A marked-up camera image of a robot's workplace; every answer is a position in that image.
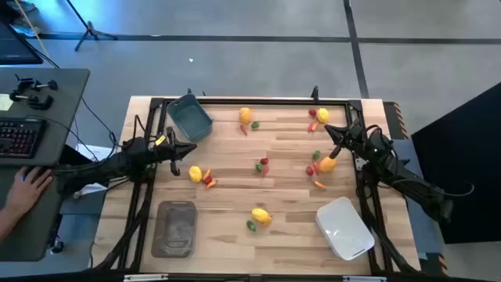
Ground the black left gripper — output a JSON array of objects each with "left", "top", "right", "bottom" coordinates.
[{"left": 154, "top": 125, "right": 198, "bottom": 177}]

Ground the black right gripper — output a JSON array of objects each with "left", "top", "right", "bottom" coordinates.
[{"left": 323, "top": 119, "right": 369, "bottom": 159}]

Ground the person's forearm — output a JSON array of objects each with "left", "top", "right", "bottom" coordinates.
[{"left": 0, "top": 205, "right": 20, "bottom": 244}]

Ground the teal plastic basket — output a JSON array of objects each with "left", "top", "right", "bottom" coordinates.
[{"left": 167, "top": 92, "right": 214, "bottom": 143}]

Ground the black orange hazard strip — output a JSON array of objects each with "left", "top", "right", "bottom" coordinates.
[
  {"left": 382, "top": 101, "right": 404, "bottom": 140},
  {"left": 424, "top": 252, "right": 449, "bottom": 275}
]

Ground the dark grey clear basket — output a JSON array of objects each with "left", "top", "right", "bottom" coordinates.
[{"left": 150, "top": 200, "right": 198, "bottom": 259}]

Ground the white plastic basket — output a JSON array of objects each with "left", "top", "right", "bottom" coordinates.
[{"left": 315, "top": 196, "right": 376, "bottom": 262}]

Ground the white paper sheet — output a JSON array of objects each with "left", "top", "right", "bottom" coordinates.
[{"left": 74, "top": 143, "right": 103, "bottom": 161}]

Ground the dark grey desk top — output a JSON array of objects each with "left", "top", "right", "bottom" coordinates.
[
  {"left": 0, "top": 164, "right": 74, "bottom": 262},
  {"left": 0, "top": 68, "right": 91, "bottom": 168}
]

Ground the large black panel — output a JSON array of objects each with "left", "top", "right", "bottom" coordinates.
[{"left": 410, "top": 81, "right": 501, "bottom": 244}]

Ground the black tripod stand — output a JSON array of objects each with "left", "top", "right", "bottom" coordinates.
[{"left": 64, "top": 0, "right": 118, "bottom": 52}]

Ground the black screw clamp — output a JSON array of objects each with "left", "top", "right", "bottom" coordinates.
[
  {"left": 9, "top": 90, "right": 55, "bottom": 111},
  {"left": 14, "top": 73, "right": 59, "bottom": 94}
]

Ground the person's hand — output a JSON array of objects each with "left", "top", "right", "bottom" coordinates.
[{"left": 3, "top": 166, "right": 54, "bottom": 216}]

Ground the black backlit keyboard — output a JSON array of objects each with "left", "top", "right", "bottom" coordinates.
[{"left": 0, "top": 117, "right": 48, "bottom": 160}]

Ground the pale yellow paper note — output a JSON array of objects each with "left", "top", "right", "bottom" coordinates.
[{"left": 0, "top": 92, "right": 15, "bottom": 112}]

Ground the black computer monitor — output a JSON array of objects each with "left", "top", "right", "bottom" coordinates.
[{"left": 0, "top": 19, "right": 44, "bottom": 66}]

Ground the white metal bracket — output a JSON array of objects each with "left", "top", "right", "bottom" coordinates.
[
  {"left": 123, "top": 273, "right": 169, "bottom": 282},
  {"left": 342, "top": 275, "right": 387, "bottom": 282}
]

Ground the yellow cord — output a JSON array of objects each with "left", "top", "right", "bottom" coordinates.
[{"left": 13, "top": 0, "right": 51, "bottom": 60}]

